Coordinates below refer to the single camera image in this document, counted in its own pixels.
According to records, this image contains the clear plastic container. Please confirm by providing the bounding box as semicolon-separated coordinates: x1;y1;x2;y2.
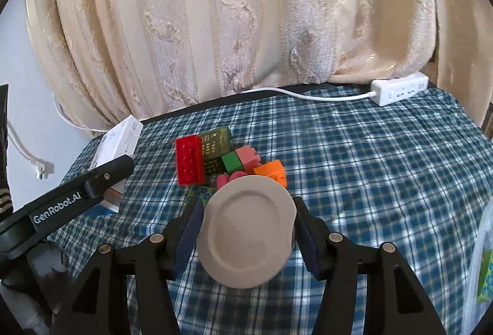
464;200;493;324

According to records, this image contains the orange building block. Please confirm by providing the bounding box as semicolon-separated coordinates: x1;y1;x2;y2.
253;161;288;187

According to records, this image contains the white cardboard box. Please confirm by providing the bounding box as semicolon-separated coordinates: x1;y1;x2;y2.
90;115;144;213

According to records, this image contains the dark striped cloth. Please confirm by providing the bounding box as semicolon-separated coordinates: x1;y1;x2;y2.
0;84;14;214

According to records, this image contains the pink round-stud block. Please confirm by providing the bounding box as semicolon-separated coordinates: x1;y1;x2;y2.
215;172;246;190

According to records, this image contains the beige patterned curtain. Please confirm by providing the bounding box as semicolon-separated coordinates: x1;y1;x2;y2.
25;0;493;132

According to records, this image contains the white power strip cable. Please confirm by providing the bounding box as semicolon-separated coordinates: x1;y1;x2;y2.
52;87;378;135

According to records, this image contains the beige round plate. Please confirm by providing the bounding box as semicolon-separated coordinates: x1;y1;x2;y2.
197;175;298;289

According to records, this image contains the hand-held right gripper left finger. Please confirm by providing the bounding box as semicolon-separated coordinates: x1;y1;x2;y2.
58;196;205;335

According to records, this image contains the green block with blue circles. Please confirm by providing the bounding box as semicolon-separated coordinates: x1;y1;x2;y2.
185;185;214;206

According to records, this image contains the blue plaid blanket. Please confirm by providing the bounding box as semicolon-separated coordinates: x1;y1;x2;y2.
50;86;493;335

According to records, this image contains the pink building block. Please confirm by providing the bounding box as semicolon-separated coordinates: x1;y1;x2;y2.
236;145;263;174

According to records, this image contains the red building block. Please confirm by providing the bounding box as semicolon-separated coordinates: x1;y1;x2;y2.
176;135;205;186

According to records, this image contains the grey cloth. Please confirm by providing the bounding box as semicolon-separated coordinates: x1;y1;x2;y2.
0;240;68;335

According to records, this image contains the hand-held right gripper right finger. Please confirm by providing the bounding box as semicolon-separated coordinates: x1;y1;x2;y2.
293;196;449;335

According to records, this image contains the dark green printed cube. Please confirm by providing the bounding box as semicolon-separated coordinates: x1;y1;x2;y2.
198;126;235;176

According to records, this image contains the white plug with cable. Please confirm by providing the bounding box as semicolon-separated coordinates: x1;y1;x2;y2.
8;122;55;182

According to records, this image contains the green building block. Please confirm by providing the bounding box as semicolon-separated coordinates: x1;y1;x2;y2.
477;248;493;303
221;151;244;174

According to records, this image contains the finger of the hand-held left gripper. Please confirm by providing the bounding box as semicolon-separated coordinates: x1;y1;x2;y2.
83;155;135;201

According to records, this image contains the white power strip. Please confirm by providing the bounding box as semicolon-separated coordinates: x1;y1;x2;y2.
370;72;429;107

